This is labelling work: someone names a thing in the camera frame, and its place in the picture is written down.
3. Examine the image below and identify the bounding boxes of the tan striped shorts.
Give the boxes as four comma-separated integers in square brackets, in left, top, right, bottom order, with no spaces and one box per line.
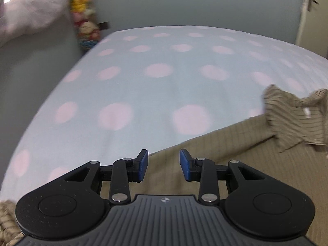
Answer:
[0,200,25,246]

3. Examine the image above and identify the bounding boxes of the tan striped button shirt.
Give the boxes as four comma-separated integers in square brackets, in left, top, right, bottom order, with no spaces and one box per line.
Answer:
[100,83,328,246]

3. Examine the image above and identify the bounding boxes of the cream door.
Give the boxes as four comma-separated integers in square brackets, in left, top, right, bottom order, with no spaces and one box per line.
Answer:
[295,0,328,59]

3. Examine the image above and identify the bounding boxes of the pale pink duvet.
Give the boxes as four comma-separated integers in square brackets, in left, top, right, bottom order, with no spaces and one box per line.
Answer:
[0,0,71,48]

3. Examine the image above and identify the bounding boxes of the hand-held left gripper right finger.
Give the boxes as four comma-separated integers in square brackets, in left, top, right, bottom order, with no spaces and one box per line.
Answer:
[179,148,267,206]

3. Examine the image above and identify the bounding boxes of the pile of plush toys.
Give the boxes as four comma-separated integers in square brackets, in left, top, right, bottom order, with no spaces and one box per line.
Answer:
[63,0,103,53]

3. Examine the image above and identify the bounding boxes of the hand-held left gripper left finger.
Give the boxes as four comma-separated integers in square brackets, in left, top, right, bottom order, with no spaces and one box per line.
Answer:
[64,149,149,205]

